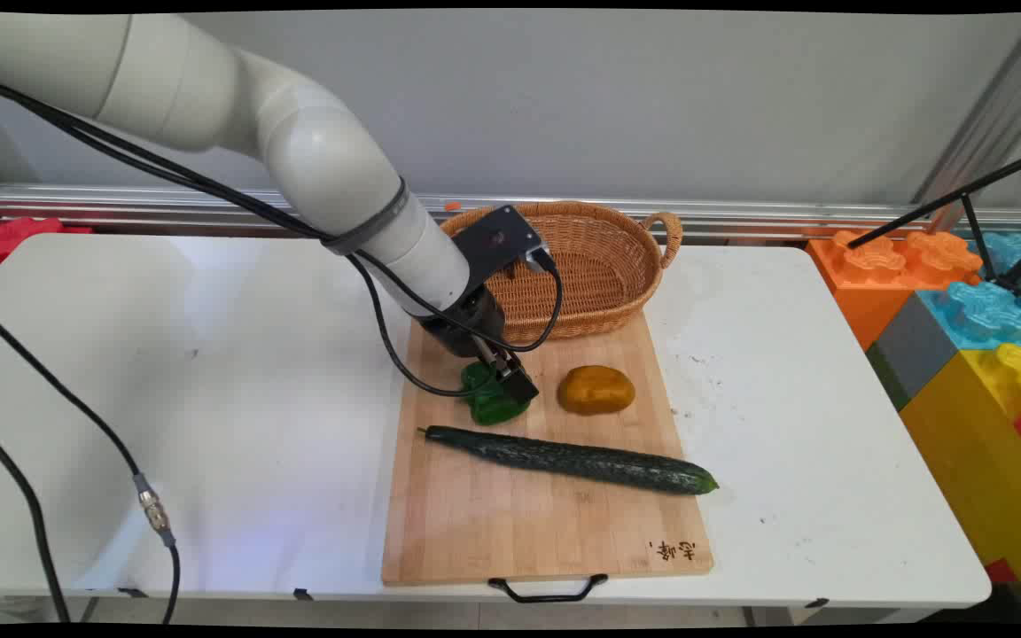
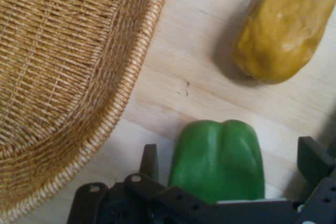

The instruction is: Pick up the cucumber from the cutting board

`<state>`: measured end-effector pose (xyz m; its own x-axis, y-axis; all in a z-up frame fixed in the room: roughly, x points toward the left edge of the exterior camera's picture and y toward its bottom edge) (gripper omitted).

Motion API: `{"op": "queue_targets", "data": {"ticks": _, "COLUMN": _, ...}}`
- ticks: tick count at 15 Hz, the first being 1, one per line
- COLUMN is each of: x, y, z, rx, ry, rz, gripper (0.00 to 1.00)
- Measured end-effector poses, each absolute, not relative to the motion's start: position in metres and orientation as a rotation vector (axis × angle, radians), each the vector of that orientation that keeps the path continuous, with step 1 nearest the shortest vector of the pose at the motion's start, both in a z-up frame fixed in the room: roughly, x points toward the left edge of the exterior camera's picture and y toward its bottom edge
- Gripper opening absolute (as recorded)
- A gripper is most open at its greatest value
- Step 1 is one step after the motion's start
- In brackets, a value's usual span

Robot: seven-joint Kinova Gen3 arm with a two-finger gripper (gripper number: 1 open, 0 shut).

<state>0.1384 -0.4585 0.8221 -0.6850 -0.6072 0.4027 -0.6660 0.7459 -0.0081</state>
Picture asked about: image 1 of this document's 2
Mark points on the aluminium rail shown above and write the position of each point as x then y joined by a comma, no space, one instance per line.
741,217

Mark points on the red studded toy block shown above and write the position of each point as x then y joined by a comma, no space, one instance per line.
19,235

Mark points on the long dark green cucumber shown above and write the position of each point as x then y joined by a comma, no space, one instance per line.
564,458

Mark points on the blue giant toy block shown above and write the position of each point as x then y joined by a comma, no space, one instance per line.
1007,252
980,310

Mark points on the yellow bell pepper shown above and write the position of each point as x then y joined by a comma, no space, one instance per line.
596,390

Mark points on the bamboo cutting board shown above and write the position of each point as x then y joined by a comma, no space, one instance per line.
519,523

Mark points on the grey giant toy block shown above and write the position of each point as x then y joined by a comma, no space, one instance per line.
914,350

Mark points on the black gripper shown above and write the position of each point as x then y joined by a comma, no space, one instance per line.
466,324

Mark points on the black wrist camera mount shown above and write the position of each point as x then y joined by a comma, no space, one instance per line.
497,239

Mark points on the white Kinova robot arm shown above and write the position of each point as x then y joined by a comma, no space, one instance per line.
315,159

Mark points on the yellow giant toy block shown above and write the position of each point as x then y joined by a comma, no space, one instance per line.
980,452

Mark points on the green bell pepper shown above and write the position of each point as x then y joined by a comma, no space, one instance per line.
493,409

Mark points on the slanted aluminium frame post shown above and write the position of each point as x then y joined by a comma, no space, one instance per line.
989,115

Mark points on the black tripod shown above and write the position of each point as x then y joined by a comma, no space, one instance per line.
976,190

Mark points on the woven wicker basket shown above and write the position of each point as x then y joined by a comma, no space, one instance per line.
604,266

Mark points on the orange giant toy block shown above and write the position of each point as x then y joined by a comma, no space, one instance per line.
865,275

